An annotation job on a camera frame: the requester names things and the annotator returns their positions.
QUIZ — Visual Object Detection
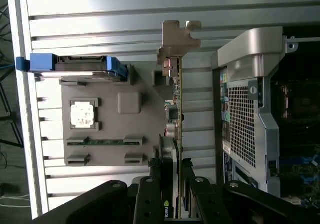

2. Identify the green RAM stick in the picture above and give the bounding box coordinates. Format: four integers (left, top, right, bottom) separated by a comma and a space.
84, 139, 126, 146

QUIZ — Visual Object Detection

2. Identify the grey parts rack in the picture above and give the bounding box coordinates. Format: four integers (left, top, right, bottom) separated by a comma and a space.
59, 63, 173, 166

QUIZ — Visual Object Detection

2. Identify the open PC case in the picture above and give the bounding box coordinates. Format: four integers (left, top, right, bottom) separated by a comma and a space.
211, 26, 320, 202

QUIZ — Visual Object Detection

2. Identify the silver CPU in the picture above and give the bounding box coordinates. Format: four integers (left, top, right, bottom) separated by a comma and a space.
70, 101, 96, 128

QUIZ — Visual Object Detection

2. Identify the metal socket cover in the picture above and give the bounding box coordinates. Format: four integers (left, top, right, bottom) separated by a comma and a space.
276, 83, 297, 124

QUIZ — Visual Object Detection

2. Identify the hard disk in blue caddy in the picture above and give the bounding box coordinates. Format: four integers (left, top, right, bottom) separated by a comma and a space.
15, 53, 130, 81

